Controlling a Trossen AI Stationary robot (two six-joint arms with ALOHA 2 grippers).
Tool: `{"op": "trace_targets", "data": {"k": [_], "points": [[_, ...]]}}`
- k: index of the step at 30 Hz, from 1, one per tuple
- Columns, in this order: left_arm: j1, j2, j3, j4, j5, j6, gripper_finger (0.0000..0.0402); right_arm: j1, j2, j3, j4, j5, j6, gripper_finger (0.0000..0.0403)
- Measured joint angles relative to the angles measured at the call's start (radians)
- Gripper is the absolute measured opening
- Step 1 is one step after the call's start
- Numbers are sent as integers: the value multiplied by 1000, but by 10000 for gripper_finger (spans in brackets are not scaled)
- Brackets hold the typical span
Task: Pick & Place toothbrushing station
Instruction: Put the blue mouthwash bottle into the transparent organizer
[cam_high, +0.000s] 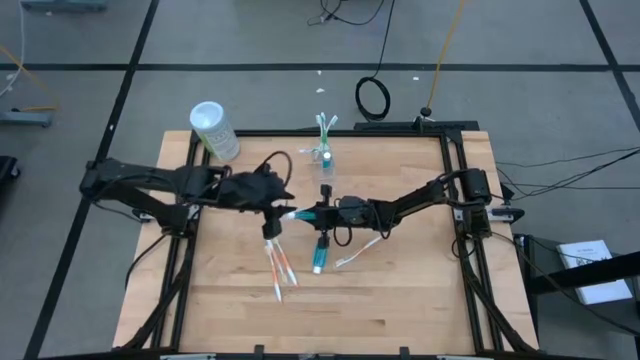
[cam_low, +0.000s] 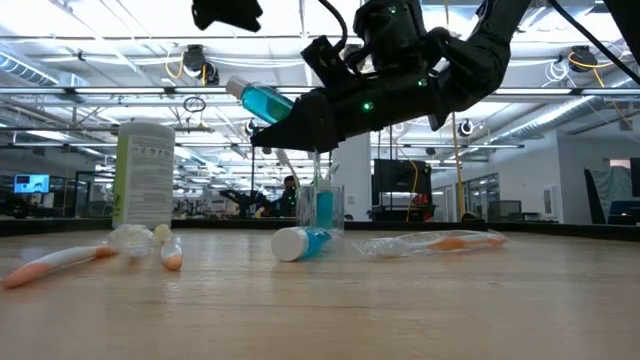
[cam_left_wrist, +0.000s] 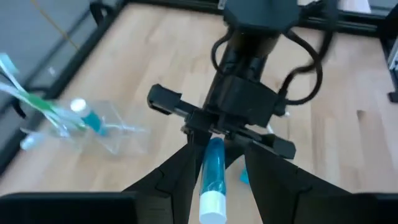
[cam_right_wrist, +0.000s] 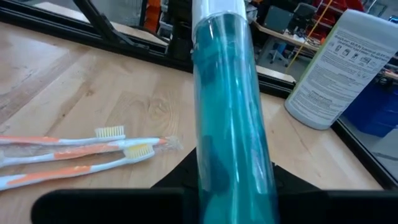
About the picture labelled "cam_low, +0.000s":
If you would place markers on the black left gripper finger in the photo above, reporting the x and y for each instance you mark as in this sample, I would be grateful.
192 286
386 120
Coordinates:
227 12

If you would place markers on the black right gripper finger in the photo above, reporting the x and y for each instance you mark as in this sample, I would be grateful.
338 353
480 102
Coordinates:
310 122

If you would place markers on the small blue mouthwash bottle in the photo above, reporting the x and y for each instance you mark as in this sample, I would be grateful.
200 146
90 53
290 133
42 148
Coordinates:
289 244
265 102

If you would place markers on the orange white toothbrush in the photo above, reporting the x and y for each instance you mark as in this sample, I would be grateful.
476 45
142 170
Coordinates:
50 262
172 255
450 244

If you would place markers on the black background robot arm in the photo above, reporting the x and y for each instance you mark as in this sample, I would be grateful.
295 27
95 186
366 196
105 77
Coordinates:
245 200

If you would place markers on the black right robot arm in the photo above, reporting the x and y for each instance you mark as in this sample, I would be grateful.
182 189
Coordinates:
480 55

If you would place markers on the clear plastic holder cup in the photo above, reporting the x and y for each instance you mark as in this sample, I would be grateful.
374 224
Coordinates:
305 212

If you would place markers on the black equipment cabinet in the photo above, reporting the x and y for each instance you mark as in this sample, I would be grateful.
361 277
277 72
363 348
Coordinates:
395 190

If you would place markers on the white wipes canister green label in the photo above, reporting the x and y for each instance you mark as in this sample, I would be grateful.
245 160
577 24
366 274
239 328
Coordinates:
145 175

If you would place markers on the grey hanging tarp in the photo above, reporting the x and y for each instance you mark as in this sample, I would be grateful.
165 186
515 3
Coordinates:
607 190

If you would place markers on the blue computer monitor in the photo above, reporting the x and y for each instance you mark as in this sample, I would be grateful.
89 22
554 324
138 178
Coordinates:
31 183

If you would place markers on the black aluminium table frame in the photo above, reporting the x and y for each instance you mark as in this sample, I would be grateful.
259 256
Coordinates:
550 229

